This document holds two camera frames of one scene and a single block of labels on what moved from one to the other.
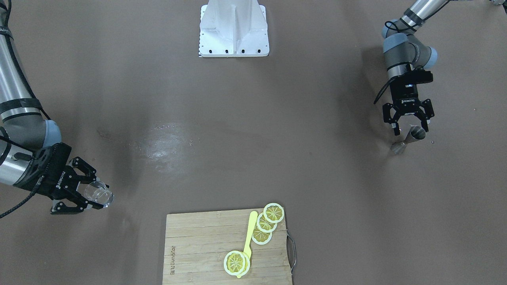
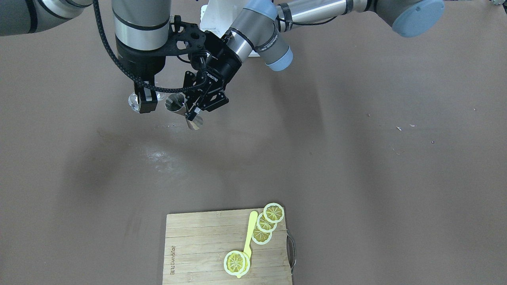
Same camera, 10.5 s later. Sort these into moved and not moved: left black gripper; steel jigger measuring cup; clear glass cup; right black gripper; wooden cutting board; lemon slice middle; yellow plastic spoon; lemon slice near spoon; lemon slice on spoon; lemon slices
Moved: steel jigger measuring cup; clear glass cup; right black gripper; left black gripper
Not moved: lemon slice near spoon; lemon slice middle; wooden cutting board; yellow plastic spoon; lemon slices; lemon slice on spoon
